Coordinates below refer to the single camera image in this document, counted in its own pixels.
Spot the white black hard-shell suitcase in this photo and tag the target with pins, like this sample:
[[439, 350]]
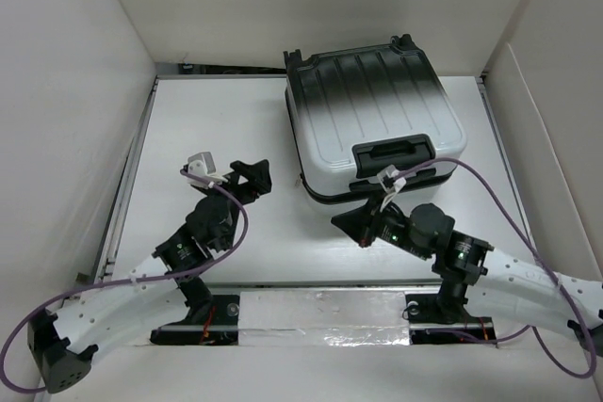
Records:
[[357, 111]]

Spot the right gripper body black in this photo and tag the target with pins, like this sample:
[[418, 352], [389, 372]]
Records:
[[390, 226]]

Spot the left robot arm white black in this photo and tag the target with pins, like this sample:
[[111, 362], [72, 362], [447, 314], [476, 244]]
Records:
[[165, 287]]

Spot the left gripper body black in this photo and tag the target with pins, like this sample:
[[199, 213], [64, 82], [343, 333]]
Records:
[[243, 189]]

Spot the silver taped mounting rail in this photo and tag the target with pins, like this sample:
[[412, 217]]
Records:
[[323, 316]]

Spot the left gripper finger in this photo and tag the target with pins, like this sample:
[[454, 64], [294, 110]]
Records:
[[258, 171], [259, 184]]

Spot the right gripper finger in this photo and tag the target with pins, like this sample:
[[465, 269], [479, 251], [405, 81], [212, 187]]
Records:
[[359, 233], [357, 218]]

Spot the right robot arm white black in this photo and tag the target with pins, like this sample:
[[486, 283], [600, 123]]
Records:
[[478, 280]]

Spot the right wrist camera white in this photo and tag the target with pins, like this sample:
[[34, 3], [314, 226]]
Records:
[[392, 182]]

